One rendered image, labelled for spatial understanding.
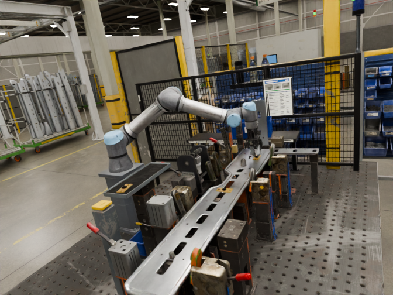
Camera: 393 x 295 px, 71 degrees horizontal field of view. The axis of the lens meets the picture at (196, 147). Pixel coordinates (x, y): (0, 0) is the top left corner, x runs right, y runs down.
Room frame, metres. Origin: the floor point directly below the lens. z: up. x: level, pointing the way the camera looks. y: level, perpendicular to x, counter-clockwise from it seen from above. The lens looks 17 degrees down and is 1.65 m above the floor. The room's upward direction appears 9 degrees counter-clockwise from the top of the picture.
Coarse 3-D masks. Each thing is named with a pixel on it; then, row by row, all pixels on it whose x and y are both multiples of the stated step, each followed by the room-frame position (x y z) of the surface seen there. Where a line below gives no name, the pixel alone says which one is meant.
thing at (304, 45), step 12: (276, 36) 7.77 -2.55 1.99; (288, 36) 7.59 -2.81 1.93; (300, 36) 7.44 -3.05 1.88; (312, 36) 7.28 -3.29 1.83; (264, 48) 7.95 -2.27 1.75; (276, 48) 7.78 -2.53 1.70; (288, 48) 7.60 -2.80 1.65; (300, 48) 7.44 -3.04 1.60; (312, 48) 7.28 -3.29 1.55; (276, 60) 7.76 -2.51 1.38; (288, 60) 7.61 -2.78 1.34
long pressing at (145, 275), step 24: (240, 168) 1.58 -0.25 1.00; (216, 192) 1.31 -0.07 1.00; (240, 192) 1.27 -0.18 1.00; (192, 216) 1.11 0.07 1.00; (216, 216) 1.08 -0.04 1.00; (168, 240) 0.96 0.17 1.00; (192, 240) 0.93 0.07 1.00; (144, 264) 0.84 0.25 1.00; (144, 288) 0.72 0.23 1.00; (168, 288) 0.71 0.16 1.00
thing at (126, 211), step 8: (136, 168) 1.61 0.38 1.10; (104, 176) 1.58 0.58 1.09; (112, 176) 1.54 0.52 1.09; (120, 176) 1.51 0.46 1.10; (112, 184) 1.57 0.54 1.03; (112, 200) 1.59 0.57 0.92; (120, 200) 1.55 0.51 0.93; (128, 200) 1.54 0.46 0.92; (120, 208) 1.56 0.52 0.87; (128, 208) 1.54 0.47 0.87; (120, 216) 1.57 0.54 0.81; (128, 216) 1.54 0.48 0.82; (136, 216) 1.55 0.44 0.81; (120, 224) 1.59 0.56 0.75; (128, 224) 1.55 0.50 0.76; (128, 232) 1.54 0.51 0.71; (136, 232) 1.51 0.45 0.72
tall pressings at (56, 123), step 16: (32, 80) 8.26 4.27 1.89; (48, 80) 8.64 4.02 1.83; (64, 80) 8.77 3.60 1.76; (48, 96) 8.40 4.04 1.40; (64, 96) 8.58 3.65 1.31; (32, 112) 7.85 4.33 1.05; (48, 112) 8.48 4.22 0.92; (64, 112) 8.46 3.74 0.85; (32, 128) 7.96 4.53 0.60; (48, 128) 8.08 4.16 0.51; (64, 128) 8.56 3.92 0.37
